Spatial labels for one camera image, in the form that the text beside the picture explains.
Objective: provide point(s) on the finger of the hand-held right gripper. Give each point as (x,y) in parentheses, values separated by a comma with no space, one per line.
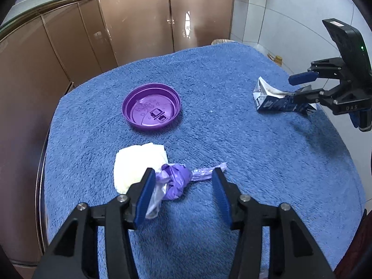
(308,96)
(302,78)

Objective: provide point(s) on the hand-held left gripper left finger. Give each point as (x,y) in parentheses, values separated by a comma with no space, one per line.
(144,197)

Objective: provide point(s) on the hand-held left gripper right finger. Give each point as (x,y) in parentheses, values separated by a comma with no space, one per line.
(222,194)

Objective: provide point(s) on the purple plastic bag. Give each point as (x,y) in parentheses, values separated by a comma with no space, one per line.
(174,180)

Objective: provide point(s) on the blue and white drink carton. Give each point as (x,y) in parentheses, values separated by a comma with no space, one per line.
(270,103)

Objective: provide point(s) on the person's right hand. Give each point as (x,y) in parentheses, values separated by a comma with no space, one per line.
(354,119)

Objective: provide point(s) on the cooking oil bottle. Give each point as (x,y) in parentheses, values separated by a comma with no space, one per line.
(278,59)

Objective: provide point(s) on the folded white paper napkin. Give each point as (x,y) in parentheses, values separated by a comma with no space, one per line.
(130,165)

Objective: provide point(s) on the blue terry towel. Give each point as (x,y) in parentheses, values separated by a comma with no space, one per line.
(232,122)

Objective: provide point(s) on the beige bin with clear liner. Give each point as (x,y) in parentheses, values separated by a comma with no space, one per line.
(221,41)

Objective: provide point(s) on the purple plastic cup lid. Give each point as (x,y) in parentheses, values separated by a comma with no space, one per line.
(151,107)

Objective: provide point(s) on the brown kitchen cabinet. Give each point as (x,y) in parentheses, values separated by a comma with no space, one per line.
(130,20)

